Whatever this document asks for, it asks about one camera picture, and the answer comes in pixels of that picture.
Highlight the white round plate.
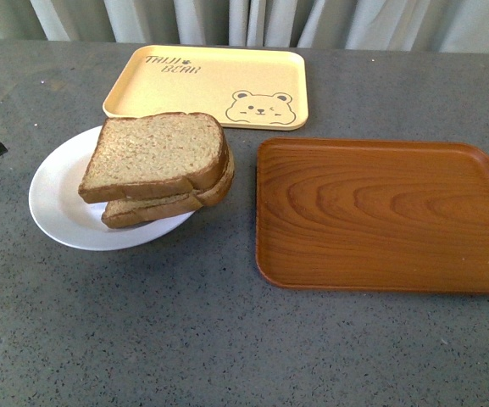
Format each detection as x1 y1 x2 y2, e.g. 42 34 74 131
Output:
29 126 192 251

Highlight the bread slice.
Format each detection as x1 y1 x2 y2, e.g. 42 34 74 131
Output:
78 113 230 204
101 151 235 228

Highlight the yellow bear tray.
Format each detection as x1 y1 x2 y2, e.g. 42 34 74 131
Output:
103 45 308 131

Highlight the brown wooden tray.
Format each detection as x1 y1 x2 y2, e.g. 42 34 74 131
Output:
256 138 489 293

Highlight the grey white curtain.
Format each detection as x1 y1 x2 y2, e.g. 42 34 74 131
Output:
0 0 489 53

